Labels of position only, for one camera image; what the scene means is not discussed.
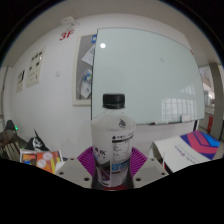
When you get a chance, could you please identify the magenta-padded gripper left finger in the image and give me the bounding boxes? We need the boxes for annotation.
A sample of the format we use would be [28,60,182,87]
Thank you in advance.
[54,146,99,189]

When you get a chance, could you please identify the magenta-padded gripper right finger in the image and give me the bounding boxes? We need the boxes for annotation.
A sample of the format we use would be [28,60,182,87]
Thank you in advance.
[128,146,169,189]

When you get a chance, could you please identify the clear black-capped water bottle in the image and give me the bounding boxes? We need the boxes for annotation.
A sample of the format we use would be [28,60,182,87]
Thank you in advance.
[90,93,137,188]

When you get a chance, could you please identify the colourful printed book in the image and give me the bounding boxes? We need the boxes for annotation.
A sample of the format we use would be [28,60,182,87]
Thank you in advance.
[19,148,64,175]

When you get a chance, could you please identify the white blue cardboard box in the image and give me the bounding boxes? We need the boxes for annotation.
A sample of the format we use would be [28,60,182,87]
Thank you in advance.
[148,129,222,175]

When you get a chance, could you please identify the black skull-print flag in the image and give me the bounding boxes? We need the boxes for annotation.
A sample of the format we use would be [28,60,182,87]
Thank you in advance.
[25,129,51,153]

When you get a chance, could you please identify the colourful sheet on notice board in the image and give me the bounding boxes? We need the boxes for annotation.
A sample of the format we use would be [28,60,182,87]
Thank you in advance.
[79,68,93,100]

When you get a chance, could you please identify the grey framed notice board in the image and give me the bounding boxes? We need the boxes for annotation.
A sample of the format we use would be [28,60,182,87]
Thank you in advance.
[72,33,98,107]

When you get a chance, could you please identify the large whiteboard on stand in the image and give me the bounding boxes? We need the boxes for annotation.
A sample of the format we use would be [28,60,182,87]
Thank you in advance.
[90,27,206,126]

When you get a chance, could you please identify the white sheet on notice board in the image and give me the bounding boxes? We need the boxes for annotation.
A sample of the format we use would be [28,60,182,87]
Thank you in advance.
[81,44,96,67]

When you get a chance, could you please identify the small white wall poster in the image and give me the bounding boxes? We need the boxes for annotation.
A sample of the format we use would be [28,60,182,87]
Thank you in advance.
[15,68,27,94]

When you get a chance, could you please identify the large white wall poster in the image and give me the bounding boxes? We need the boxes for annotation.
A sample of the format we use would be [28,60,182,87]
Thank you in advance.
[25,47,47,89]

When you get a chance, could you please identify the red-lettered wall sign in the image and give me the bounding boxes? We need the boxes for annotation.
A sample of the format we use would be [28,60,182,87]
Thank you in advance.
[58,29,76,42]

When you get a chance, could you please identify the white wall-mounted fixture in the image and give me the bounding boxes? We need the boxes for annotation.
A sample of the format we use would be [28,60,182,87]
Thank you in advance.
[60,15,81,27]

